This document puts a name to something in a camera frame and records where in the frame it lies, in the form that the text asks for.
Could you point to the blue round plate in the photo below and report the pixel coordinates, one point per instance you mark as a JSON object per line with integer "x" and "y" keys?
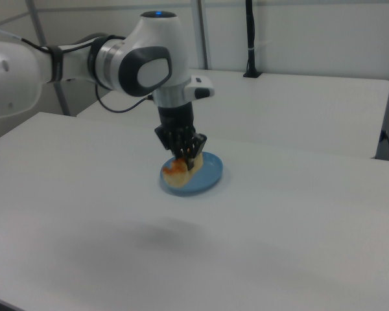
{"x": 207, "y": 176}

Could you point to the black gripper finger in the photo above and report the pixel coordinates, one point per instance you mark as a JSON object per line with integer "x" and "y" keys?
{"x": 164, "y": 139}
{"x": 197, "y": 147}

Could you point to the black camera pole with base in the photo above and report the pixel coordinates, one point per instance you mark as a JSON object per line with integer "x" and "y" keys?
{"x": 251, "y": 42}

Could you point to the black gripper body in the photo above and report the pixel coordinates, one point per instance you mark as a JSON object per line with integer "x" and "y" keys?
{"x": 176, "y": 121}

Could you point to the grey metal partition post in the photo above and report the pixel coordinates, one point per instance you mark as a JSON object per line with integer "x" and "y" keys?
{"x": 205, "y": 32}

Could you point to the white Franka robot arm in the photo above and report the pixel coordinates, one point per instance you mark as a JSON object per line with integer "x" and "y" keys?
{"x": 116, "y": 64}

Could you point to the orange glazed bread piece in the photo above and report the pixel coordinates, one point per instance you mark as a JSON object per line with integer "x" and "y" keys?
{"x": 178, "y": 173}

